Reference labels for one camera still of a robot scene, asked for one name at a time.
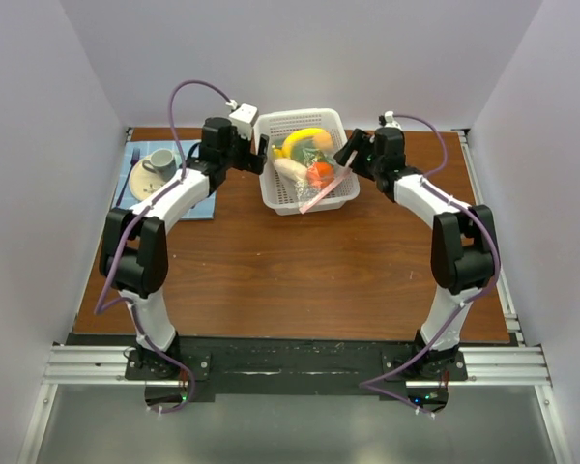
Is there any blue checked placemat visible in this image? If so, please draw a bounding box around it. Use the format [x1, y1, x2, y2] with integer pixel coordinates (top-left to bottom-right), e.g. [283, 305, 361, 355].
[112, 140, 216, 220]

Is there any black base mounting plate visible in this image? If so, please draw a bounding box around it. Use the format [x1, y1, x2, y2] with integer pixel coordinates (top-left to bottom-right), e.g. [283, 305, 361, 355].
[125, 336, 468, 405]

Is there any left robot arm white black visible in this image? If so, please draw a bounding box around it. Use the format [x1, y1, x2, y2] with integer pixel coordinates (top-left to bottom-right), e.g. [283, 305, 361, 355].
[95, 116, 270, 379]

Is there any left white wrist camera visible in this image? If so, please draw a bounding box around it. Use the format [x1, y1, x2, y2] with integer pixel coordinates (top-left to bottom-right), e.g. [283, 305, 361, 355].
[229, 103, 259, 141]

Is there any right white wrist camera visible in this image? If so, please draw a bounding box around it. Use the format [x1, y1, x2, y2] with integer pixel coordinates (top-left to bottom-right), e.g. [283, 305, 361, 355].
[378, 111, 402, 130]

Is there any orange fake pumpkin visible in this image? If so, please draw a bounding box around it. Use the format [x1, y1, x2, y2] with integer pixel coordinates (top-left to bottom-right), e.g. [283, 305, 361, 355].
[306, 162, 335, 189]

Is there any white perforated plastic basket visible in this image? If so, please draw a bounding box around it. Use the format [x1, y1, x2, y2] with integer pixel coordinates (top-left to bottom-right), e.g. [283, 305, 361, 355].
[254, 108, 360, 216]

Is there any aluminium frame rail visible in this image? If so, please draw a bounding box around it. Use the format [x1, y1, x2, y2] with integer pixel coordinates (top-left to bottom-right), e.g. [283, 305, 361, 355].
[16, 342, 141, 464]

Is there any dark purple fork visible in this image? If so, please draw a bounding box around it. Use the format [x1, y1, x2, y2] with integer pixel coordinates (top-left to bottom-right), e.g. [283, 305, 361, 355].
[115, 147, 141, 207]

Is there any grey ceramic mug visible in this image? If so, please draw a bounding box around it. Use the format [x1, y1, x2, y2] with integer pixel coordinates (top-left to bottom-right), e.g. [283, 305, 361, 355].
[142, 149, 177, 182]

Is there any white fake eggplant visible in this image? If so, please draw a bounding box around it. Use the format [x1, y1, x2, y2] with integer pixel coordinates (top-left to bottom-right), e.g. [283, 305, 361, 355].
[274, 158, 307, 182]

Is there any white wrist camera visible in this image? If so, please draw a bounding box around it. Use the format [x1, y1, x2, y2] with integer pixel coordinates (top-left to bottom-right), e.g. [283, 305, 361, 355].
[229, 103, 259, 141]
[378, 111, 402, 130]

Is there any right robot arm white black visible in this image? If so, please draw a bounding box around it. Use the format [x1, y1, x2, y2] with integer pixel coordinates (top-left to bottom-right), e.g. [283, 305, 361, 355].
[334, 126, 500, 389]

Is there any clear zip top bag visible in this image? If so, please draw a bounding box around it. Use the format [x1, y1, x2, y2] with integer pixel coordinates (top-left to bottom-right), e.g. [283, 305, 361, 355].
[271, 128, 345, 214]

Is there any yellow fake banana bunch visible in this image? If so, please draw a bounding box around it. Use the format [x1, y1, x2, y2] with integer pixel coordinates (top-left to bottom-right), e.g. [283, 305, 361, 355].
[272, 128, 324, 159]

